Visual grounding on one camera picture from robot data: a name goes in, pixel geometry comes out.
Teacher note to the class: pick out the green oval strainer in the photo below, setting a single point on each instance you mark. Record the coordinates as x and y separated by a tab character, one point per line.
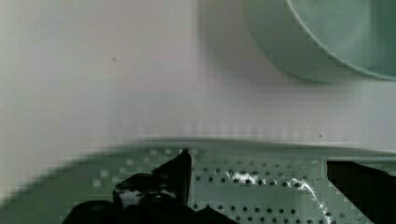
249	182

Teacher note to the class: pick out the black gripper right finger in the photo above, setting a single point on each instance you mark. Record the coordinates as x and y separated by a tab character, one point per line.
371	190

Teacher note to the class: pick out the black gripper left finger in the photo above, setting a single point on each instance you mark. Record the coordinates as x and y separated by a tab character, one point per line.
158	197

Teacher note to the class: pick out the green mug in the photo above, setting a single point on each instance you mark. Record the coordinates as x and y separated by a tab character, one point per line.
326	40

